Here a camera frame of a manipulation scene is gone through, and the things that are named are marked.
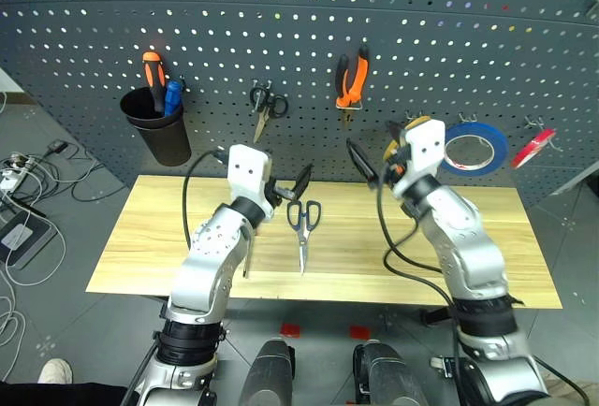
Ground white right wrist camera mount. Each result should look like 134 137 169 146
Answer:
391 120 446 199

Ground blue handled screwdriver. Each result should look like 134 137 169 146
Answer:
163 80 183 118

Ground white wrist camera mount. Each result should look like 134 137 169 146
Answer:
227 143 273 207
391 120 446 199

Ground black handled scissors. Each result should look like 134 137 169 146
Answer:
249 86 289 145

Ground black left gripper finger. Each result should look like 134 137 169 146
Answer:
285 163 314 202

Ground black floor cable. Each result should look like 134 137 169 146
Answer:
8 142 128 220

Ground red tape roll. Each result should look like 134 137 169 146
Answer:
510 127 558 170

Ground white shoe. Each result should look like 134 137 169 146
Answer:
37 357 74 385

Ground dark rounded robot leg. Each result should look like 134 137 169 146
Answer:
352 340 428 406
240 337 297 406

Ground yellow brown tape roll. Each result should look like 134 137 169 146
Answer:
382 114 432 164

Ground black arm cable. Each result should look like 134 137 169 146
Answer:
375 161 592 406
181 147 231 251

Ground white power strip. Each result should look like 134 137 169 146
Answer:
0 167 23 193

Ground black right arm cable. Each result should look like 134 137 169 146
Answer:
375 161 592 406

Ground black trouser leg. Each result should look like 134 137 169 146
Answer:
0 381 128 406

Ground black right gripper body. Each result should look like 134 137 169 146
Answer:
378 140 408 187

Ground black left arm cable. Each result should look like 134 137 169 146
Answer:
181 147 231 251

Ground white floor cable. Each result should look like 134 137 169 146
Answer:
0 91 69 370

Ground black table foot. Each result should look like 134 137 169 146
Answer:
418 306 454 328

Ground black plastic cup holder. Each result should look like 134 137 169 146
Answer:
119 86 193 167

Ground orange and black screwdriver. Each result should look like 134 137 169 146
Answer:
141 51 168 115

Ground blue grey handled scissors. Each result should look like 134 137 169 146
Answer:
285 198 323 277

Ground grey perforated metal pegboard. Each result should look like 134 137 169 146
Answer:
0 0 599 209

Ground orange and black pliers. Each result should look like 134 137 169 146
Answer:
335 44 371 131

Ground grey flat box device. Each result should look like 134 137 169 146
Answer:
0 210 60 270

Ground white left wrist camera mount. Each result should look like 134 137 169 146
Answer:
227 143 273 207

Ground blue tape roll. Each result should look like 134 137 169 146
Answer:
439 122 510 176

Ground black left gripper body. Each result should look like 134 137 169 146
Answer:
264 176 296 207

